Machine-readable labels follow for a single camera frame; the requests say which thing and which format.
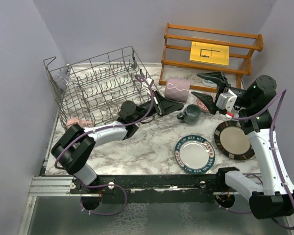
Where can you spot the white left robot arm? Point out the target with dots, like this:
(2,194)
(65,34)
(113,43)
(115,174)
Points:
(74,148)

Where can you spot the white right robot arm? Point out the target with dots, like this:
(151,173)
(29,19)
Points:
(250,107)

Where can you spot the purple glass mug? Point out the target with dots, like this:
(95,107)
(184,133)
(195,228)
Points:
(177,89)

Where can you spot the grey wire dish rack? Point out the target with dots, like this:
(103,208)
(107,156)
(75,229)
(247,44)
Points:
(99,85)

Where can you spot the red patterned bowl far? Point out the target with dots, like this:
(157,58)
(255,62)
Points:
(202,106)

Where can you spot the dark rimmed beige plate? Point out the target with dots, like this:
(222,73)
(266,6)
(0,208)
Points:
(231,140)

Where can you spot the clear octagonal glass tumbler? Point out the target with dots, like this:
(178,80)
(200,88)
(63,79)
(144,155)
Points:
(62,80)

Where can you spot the yellow book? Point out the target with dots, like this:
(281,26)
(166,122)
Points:
(209,53)

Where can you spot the wooden shelf rack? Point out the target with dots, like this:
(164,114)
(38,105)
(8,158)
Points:
(240,55)

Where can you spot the green rimmed white plate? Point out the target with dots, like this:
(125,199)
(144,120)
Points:
(194,154)

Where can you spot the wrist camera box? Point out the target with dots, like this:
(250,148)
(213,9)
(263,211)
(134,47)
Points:
(225,102)
(146,85)

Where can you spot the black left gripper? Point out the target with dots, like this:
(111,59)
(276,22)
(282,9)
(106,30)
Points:
(167,105)

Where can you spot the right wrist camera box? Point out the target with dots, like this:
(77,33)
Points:
(225,102)

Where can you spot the pink mug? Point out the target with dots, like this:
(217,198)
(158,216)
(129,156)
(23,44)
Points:
(81,123)

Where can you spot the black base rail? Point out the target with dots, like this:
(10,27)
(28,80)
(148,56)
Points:
(153,188)

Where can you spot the grey-green ceramic mug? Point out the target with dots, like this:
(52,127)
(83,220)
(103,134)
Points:
(190,115)

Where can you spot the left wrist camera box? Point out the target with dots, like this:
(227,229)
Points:
(146,85)

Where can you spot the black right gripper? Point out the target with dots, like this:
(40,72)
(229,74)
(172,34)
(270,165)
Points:
(219,77)

